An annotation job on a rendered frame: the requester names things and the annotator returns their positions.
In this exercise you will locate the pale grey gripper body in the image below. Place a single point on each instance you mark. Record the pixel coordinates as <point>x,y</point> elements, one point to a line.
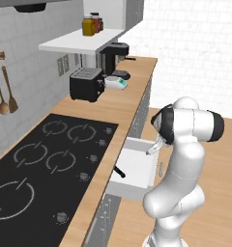
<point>154,147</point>

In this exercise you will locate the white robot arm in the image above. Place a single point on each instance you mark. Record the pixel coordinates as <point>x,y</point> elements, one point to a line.
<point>185,167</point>

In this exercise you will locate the white open drawer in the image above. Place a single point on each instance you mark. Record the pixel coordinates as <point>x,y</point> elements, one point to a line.
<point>135,167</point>

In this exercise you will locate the grey hob knob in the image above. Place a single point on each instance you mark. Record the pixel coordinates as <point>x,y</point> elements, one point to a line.
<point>84,176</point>
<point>61,217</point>
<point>93,158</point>
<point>102,142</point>
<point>108,130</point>

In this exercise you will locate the grey oven front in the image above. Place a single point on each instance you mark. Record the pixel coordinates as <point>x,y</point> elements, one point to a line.
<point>103,222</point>

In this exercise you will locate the black toaster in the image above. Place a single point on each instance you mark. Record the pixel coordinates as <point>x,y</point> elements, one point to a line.
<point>85,85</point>

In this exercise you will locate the black coffee machine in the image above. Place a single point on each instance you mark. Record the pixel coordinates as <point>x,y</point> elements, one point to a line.
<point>113,58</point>

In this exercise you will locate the black hob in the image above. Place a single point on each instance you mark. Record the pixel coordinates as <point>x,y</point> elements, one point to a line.
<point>40,173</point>

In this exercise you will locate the red jar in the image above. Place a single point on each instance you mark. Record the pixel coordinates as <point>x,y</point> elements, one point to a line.
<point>97,21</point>

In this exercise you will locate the yellow jar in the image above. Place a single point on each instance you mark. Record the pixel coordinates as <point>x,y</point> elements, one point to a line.
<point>88,26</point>

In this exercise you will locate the wooden spatula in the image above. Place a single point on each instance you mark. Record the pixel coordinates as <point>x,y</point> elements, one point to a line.
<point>12,103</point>

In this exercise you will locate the wooden spoon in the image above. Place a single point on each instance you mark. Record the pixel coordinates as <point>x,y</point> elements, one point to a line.
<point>3,106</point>

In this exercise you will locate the grey range hood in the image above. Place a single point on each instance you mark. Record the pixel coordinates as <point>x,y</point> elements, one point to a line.
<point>31,5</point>

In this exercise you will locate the grey wall socket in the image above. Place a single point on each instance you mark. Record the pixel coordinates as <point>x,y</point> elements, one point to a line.
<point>63,65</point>

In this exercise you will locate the white wall shelf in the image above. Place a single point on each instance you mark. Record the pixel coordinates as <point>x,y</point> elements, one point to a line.
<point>79,41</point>

